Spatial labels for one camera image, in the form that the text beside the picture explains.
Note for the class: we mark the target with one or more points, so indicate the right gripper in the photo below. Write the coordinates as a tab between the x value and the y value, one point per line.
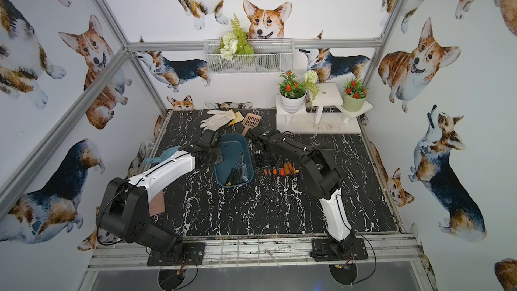
259	164

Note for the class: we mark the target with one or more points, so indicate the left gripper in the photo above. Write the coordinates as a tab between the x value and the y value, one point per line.
211	141

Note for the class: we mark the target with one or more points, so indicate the teal storage tray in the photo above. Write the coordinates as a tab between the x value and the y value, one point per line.
232	145

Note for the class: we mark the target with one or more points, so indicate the amber handle black screwdriver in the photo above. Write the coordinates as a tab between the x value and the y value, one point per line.
287	169

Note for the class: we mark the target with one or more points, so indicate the clear handle screwdriver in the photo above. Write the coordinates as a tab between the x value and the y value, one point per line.
244	171

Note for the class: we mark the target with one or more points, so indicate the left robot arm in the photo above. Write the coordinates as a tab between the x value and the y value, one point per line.
125	210

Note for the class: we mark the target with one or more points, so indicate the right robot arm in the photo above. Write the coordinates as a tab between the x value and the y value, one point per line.
323	178

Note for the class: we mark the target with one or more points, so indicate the brown litter scoop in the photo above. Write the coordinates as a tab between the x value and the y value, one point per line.
251	121

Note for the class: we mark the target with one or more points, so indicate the white work glove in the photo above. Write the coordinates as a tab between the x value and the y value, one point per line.
218	119

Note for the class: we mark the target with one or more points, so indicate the blue dustpan scoop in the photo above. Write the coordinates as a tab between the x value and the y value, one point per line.
165	156

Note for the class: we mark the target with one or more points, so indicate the yellow sponge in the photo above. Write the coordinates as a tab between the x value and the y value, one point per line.
238	118

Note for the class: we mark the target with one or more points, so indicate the white pot red flowers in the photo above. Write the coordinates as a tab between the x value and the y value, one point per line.
292	92

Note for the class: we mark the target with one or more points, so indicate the pink brush scoop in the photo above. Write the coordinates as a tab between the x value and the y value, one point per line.
157	204

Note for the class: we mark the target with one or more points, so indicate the white stepped plant stand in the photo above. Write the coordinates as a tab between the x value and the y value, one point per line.
329	116

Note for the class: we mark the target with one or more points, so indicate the green pot red flowers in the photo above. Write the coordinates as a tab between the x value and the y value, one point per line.
355	94

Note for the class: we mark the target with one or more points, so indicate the green fern white flowers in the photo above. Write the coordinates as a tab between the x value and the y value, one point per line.
235	42

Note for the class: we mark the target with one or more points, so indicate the white wire wall basket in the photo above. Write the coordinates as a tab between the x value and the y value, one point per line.
269	57

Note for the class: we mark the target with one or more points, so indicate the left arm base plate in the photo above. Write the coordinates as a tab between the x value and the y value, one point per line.
190	253

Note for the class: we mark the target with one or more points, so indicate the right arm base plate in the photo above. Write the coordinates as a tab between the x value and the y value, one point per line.
328	250

